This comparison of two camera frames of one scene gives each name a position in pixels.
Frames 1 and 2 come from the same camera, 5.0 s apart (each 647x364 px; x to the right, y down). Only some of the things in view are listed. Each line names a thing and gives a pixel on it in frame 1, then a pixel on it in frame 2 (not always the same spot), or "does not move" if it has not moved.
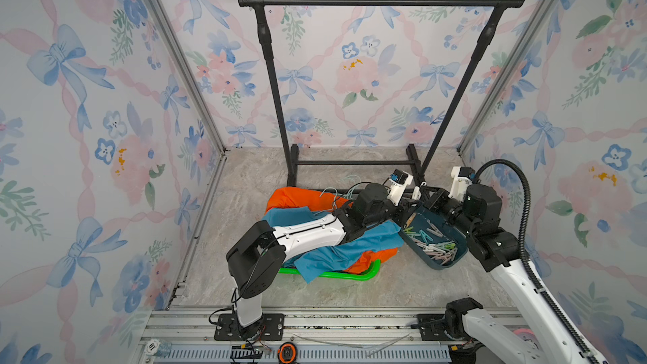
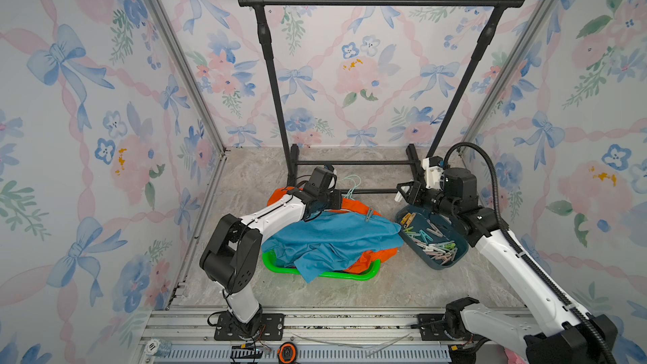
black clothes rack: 419,159 does not move
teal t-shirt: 320,264 does not move
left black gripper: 400,210 → 337,200
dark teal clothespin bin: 441,244 does not move
